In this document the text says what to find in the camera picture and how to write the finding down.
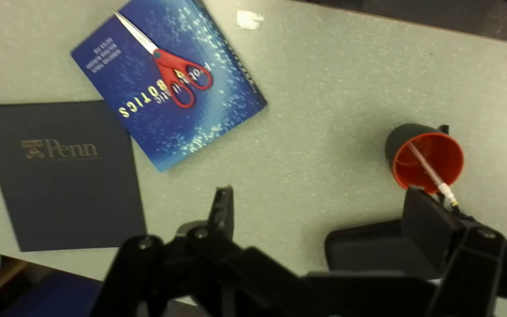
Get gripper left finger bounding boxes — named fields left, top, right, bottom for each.
left=90, top=185, right=311, bottom=317

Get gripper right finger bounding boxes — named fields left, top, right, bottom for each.
left=401, top=187, right=507, bottom=317

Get white pen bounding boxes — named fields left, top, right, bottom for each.
left=408, top=142, right=459, bottom=207

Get red and black mug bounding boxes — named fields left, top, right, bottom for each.
left=385, top=123, right=465, bottom=195

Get blue chair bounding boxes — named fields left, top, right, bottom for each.
left=0, top=269, right=104, bottom=317

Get dark grey folder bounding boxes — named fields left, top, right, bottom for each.
left=0, top=100, right=148, bottom=253

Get blue book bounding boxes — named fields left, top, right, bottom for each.
left=70, top=0, right=268, bottom=173

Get crumpled white paper scrap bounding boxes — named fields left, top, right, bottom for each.
left=236, top=10, right=265, bottom=30

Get red handled scissors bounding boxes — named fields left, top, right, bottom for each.
left=112, top=9, right=213, bottom=109

